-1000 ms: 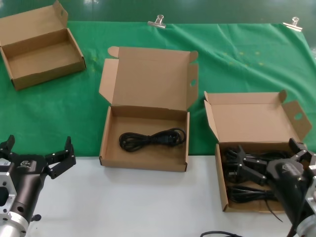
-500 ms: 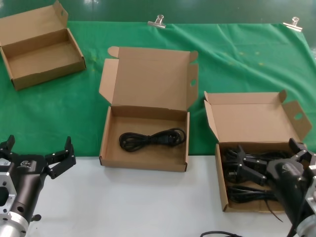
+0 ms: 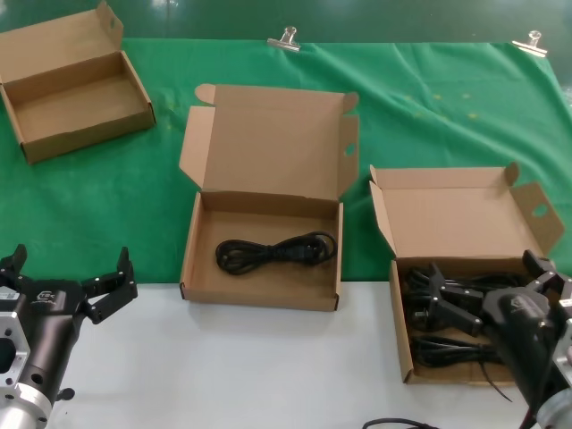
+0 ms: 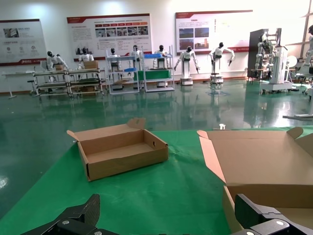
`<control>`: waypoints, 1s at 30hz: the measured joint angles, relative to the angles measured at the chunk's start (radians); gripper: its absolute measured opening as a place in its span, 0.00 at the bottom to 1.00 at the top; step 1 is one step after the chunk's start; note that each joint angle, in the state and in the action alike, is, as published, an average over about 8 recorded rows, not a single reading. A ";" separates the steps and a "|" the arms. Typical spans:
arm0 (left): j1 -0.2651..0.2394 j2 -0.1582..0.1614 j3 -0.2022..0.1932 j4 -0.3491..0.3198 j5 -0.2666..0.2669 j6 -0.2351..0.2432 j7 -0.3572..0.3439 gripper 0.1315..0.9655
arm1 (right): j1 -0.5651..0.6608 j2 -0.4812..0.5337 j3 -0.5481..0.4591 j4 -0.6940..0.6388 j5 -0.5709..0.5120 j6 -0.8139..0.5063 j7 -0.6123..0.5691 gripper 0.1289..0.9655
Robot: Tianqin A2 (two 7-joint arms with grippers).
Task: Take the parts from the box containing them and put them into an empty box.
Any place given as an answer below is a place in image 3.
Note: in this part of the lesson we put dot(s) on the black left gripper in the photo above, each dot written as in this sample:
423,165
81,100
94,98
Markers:
49,330

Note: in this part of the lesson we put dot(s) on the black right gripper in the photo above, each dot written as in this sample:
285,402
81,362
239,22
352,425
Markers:
523,330

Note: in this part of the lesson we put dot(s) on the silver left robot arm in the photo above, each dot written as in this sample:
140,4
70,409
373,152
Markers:
22,411

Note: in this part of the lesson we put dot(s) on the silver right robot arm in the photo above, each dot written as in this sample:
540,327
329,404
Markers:
556,411

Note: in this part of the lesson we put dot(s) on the small open cardboard box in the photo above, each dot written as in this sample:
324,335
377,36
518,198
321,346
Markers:
67,103

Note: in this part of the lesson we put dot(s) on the large empty-lidded cardboard box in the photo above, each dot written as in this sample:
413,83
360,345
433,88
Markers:
268,147

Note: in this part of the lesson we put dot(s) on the green table cloth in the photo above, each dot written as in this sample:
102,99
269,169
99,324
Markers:
402,111

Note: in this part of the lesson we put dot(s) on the silver binder clip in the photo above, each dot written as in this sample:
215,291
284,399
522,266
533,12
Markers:
531,44
283,42

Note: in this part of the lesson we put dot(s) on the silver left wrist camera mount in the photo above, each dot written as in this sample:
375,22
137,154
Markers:
11,326

